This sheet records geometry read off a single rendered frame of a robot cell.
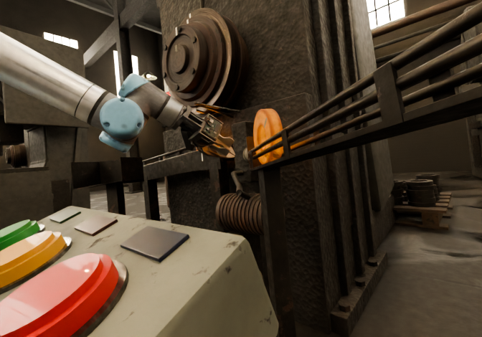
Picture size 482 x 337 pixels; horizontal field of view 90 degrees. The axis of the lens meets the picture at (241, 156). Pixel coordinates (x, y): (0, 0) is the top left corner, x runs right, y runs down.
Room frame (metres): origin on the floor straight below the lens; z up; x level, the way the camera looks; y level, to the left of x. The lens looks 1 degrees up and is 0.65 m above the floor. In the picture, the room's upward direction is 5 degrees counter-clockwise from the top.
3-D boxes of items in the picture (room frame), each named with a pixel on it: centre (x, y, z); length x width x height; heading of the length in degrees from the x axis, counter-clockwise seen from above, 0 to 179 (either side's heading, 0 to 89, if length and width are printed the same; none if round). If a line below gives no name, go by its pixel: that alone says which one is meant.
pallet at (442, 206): (2.48, -1.29, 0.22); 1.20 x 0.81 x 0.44; 47
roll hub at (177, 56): (1.06, 0.22, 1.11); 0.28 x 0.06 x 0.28; 49
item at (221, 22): (1.14, 0.15, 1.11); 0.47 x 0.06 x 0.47; 49
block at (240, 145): (0.99, -0.03, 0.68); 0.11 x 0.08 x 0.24; 139
